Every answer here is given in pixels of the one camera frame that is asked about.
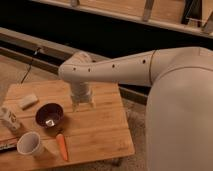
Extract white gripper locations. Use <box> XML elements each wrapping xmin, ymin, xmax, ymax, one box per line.
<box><xmin>70</xmin><ymin>82</ymin><xmax>95</xmax><ymax>112</ymax></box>

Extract orange pepper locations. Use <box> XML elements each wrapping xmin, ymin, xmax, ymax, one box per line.
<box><xmin>56</xmin><ymin>133</ymin><xmax>68</xmax><ymax>161</ymax></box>

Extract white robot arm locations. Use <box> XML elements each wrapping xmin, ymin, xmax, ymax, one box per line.
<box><xmin>58</xmin><ymin>47</ymin><xmax>213</xmax><ymax>171</ymax></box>

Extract white ceramic cup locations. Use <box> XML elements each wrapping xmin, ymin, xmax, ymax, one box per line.
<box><xmin>17</xmin><ymin>131</ymin><xmax>45</xmax><ymax>156</ymax></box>

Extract dark brown bowl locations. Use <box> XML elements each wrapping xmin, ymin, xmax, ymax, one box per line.
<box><xmin>35</xmin><ymin>103</ymin><xmax>64</xmax><ymax>128</ymax></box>

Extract bamboo cutting board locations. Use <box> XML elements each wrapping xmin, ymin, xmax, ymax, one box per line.
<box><xmin>0</xmin><ymin>80</ymin><xmax>135</xmax><ymax>171</ymax></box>

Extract beige sponge block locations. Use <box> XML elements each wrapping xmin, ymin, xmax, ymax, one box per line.
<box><xmin>18</xmin><ymin>94</ymin><xmax>38</xmax><ymax>109</ymax></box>

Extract dark flat object at edge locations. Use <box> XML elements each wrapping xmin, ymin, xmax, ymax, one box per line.
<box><xmin>0</xmin><ymin>138</ymin><xmax>18</xmax><ymax>153</ymax></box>

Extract black cable left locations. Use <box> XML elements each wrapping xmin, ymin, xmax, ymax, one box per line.
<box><xmin>19</xmin><ymin>47</ymin><xmax>44</xmax><ymax>84</ymax></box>

